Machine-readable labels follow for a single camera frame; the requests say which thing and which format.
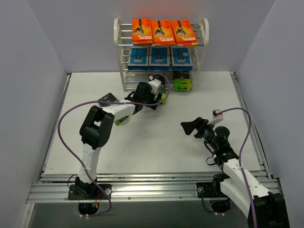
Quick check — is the black green Gillette Labs carton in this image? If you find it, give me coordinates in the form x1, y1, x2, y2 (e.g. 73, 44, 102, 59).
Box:
154, 84, 166, 105

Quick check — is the Harry's blade cartridge pack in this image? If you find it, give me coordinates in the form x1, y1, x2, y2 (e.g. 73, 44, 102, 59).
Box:
149, 46, 170, 72

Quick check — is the grey Harry's box blue razor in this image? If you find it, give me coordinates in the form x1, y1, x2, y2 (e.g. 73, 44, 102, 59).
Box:
171, 47, 193, 71

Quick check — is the small orange Gillette razor box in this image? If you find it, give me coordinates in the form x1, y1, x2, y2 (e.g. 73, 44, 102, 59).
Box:
132, 18, 153, 45

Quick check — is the orange Gillette Fusion5 razor box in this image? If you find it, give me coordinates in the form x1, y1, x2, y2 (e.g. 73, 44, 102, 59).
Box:
171, 19, 198, 47

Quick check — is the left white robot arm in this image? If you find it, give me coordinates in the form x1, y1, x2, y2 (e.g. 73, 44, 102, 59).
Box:
75, 79, 162, 199

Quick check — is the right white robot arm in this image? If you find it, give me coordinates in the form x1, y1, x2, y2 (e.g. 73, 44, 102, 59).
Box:
181, 117, 290, 228

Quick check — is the white chrome-bar shelf rack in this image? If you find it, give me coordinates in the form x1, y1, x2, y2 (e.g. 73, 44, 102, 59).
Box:
114, 19, 209, 92

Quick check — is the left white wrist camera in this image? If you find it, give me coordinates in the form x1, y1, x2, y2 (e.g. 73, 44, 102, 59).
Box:
148, 75, 162, 95

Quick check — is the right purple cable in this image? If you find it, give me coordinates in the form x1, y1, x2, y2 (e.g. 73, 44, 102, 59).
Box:
211, 107, 258, 228

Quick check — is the purple cable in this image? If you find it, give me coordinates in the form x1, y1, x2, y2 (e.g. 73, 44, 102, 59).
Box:
57, 73, 171, 217
211, 107, 258, 228

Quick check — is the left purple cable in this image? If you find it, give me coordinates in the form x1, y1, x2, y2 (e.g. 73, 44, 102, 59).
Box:
57, 73, 171, 217

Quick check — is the aluminium rail base frame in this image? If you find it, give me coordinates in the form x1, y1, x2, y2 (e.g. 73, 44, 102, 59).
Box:
27, 71, 282, 204

